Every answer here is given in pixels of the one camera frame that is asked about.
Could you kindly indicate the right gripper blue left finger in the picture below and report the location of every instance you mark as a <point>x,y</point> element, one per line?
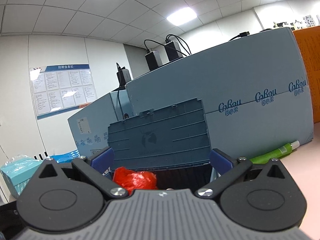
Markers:
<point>91,170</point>

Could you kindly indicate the blue plastic package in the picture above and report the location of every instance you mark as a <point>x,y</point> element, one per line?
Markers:
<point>66,157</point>

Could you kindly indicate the blue container storage box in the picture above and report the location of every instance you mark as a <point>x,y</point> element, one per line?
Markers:
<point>171,142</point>

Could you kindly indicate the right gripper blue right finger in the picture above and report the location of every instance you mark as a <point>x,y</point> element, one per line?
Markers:
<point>229,169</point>

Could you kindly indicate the small blue-grey carton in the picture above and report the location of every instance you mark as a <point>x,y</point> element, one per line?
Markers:
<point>89,126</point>

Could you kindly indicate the orange cardboard box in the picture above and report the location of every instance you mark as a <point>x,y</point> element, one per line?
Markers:
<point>308,41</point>

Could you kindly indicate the large blue-grey Cobou carton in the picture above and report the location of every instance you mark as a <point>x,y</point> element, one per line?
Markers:
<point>254,91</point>

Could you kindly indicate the green tube white cap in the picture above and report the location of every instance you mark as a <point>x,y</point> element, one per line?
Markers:
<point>279,153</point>

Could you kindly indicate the black power adapter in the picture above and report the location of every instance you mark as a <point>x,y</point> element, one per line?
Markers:
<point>152,57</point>
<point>123,76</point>
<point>176,48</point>

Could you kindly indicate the wall notice poster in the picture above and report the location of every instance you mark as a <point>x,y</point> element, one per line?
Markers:
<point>61,88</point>

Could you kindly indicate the red plastic bag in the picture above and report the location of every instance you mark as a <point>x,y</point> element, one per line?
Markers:
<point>132,180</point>

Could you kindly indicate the teal tissue box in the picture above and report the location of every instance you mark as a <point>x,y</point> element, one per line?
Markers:
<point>17,171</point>

